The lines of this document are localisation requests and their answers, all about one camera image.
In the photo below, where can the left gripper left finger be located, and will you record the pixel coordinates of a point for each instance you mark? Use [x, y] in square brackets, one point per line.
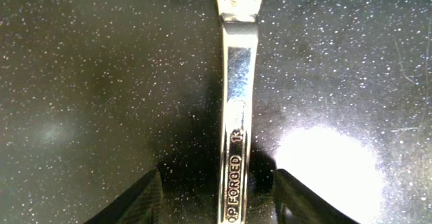
[141, 203]

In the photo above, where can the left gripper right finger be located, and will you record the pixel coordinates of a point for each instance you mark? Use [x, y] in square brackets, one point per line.
[300, 207]

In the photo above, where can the wrench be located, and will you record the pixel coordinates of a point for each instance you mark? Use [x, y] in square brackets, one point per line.
[239, 82]

